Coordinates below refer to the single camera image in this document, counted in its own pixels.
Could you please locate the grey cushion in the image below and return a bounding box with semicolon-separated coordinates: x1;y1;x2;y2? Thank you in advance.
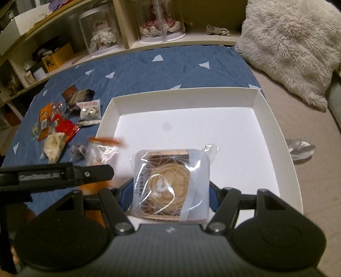
325;77;341;123

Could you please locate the small beige ornament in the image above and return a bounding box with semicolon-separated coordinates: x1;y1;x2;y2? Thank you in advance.
206;24;231;36

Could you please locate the small clear snack packet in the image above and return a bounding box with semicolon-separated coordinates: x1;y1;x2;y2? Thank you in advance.
55;102;70;118

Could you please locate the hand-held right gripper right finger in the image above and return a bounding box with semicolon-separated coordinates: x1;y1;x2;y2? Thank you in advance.
206;181;291;235

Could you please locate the blue quilted blanket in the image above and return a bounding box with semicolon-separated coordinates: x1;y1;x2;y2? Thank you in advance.
0;46;267;227

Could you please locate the doll in clear case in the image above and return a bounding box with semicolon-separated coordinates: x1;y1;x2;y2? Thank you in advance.
136;0;187;43

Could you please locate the white printed snack packet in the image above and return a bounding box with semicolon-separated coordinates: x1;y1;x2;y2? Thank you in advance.
77;99;102;126

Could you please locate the red box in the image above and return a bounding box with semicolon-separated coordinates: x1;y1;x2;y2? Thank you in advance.
4;112;22;131

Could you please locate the small grey snack packet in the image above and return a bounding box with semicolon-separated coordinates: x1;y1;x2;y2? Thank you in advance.
71;144;87;160

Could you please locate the fluffy beige pillow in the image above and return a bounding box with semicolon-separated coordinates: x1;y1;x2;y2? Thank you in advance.
234;0;341;112

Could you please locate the clear-wrapped brown cookie packet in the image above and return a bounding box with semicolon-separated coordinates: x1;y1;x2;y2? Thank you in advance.
130;144;221;223

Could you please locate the clear packet with orange seal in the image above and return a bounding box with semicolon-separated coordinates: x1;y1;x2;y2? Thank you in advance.
85;136;128;167

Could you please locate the clear case with white flowers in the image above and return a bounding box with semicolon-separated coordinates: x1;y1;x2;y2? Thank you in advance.
78;8;124;58

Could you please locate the brown snack packet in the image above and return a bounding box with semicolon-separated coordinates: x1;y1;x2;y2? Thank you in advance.
62;86;79;99

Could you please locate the orange snack packet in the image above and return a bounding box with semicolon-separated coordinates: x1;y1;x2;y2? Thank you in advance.
39;104;55;141

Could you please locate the cream shelf unit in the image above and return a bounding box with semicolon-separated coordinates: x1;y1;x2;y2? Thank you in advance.
0;0;248;107

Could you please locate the red snack packet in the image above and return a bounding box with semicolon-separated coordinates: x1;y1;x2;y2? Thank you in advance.
52;112;80;143

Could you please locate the yellow cardboard box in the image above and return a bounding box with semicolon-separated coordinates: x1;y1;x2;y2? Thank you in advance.
43;43;75;74

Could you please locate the silver foil wrapper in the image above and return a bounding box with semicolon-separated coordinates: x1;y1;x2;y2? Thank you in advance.
286;138;316;162

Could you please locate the white cup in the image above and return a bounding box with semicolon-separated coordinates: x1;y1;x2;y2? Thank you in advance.
33;68;48;82

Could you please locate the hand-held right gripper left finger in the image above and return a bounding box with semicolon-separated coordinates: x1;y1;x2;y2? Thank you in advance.
55;179;135;236

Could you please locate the white cardboard box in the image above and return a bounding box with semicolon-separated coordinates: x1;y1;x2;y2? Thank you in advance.
95;88;304;227

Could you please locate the dark clear-wrapped cake packet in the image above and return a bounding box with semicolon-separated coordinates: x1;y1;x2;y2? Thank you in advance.
66;89;95;110

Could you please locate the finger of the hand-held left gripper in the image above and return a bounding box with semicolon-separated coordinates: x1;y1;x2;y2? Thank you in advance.
73;164;115;185

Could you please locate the cream snack packet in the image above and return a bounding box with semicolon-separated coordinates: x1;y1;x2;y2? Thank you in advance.
43;133;67;163

